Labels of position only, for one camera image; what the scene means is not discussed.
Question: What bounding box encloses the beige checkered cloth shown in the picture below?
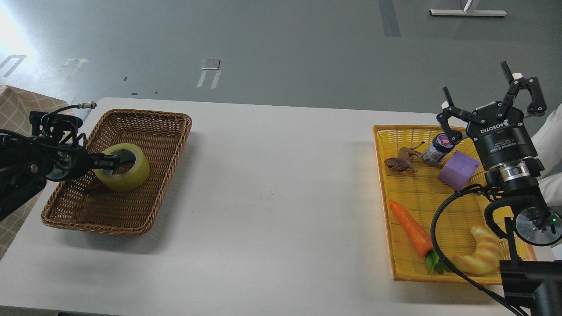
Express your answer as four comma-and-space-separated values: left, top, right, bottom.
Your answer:
0, 85, 68, 258

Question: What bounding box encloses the orange toy carrot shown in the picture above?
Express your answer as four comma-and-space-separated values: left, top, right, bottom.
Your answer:
388, 200, 451, 274

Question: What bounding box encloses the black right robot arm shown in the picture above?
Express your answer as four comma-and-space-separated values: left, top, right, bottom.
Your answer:
430, 62, 562, 316

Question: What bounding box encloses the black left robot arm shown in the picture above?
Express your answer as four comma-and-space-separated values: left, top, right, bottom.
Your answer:
0, 102, 135, 219

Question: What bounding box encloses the yellow clear tape roll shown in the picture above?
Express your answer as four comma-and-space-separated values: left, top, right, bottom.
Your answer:
94, 143, 150, 192

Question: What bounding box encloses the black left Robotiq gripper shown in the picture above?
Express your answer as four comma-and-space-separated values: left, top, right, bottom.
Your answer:
46, 147, 135, 181

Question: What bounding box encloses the toy croissant bread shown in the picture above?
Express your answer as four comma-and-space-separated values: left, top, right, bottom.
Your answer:
451, 226, 503, 276

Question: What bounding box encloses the purple foam block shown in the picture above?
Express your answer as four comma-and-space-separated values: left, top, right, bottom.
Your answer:
437, 151, 480, 190

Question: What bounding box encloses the brown wicker basket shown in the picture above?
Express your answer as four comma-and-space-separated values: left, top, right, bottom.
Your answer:
41, 109, 192, 236

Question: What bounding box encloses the white metal stand base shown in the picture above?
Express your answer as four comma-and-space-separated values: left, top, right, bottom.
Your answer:
429, 0, 508, 18

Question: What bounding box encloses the small jar with dark lid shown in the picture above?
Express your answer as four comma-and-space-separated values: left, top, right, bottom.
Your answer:
421, 133, 455, 167

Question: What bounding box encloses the yellow plastic woven basket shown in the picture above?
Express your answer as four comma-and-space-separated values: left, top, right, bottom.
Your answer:
373, 124, 538, 285

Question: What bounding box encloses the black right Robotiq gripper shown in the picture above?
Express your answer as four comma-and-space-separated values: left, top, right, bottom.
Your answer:
436, 61, 548, 171

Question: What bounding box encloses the brown toy frog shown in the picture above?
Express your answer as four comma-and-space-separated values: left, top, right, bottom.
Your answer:
384, 157, 419, 174

